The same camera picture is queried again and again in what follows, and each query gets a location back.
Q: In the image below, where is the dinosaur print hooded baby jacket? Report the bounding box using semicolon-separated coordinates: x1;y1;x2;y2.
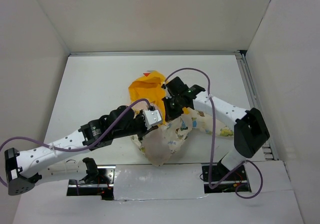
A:
127;70;236;167

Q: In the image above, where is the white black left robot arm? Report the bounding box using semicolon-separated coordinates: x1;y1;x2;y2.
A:
4;106;162;196

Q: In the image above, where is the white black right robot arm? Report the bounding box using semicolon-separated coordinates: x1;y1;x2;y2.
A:
161;77;270;180

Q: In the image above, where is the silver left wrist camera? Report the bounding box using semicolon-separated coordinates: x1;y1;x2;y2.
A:
142;109;163;130

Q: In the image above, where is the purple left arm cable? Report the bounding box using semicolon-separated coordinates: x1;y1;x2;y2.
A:
0;99;155;187

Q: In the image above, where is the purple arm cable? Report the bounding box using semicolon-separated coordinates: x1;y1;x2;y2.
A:
0;99;155;187
162;67;264;199

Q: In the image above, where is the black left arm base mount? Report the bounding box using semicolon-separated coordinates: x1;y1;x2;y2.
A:
66;157;116;200

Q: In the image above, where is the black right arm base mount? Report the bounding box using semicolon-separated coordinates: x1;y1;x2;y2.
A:
199;162;252;193

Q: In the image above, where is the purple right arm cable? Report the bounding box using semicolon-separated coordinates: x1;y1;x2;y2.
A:
162;67;264;199

